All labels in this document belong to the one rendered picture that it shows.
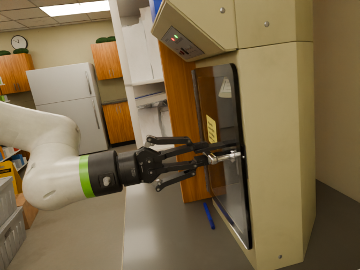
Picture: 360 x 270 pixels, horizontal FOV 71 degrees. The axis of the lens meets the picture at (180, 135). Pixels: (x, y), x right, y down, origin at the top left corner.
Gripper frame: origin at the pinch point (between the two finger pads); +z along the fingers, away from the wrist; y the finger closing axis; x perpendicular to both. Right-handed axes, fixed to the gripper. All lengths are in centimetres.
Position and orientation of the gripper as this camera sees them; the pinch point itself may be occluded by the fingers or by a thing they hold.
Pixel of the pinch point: (209, 152)
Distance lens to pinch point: 59.3
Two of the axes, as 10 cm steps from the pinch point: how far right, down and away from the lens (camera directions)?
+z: 9.7, -1.8, 1.4
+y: -1.4, -9.6, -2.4
